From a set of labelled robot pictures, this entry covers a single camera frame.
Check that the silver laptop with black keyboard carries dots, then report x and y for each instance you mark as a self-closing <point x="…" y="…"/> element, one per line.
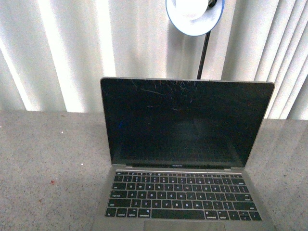
<point x="178" y="151"/>

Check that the blue desk lamp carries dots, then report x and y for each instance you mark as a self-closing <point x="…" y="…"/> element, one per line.
<point x="195" y="18"/>

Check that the white vertical blinds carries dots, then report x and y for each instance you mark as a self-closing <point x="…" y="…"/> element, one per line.
<point x="53" y="53"/>

